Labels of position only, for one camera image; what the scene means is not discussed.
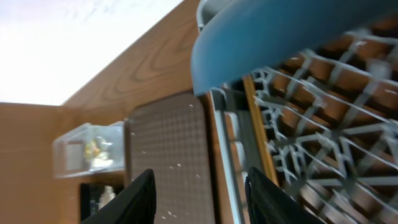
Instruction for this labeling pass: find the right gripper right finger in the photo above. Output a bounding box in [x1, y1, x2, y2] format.
[245, 167, 323, 224]

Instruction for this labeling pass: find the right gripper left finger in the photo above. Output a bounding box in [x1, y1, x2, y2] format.
[81, 169, 157, 224]

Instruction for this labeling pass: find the white tissue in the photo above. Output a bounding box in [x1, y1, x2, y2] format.
[91, 136, 113, 169]

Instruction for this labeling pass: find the green yellow snack wrapper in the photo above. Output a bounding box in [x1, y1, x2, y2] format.
[84, 140, 101, 161]

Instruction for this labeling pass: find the wooden chopstick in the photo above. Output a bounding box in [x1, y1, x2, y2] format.
[243, 75, 279, 186]

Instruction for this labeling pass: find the large dark blue plate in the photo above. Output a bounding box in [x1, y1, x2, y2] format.
[190, 0, 397, 95]

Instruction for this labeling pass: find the grey dishwasher rack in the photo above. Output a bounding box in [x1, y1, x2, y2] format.
[207, 12, 397, 223]

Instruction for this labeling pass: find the clear plastic bin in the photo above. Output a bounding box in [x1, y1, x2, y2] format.
[52, 121, 124, 179]

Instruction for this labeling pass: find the dark brown serving tray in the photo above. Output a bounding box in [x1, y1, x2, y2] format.
[126, 93, 216, 223]

